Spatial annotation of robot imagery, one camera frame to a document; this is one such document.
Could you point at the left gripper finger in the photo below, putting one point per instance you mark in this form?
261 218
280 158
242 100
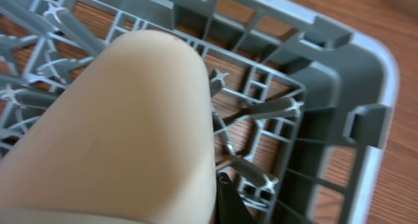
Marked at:
230 208

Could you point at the white cup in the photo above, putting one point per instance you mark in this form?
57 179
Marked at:
131 139

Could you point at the grey plastic dish rack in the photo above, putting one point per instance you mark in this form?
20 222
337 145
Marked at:
301 104

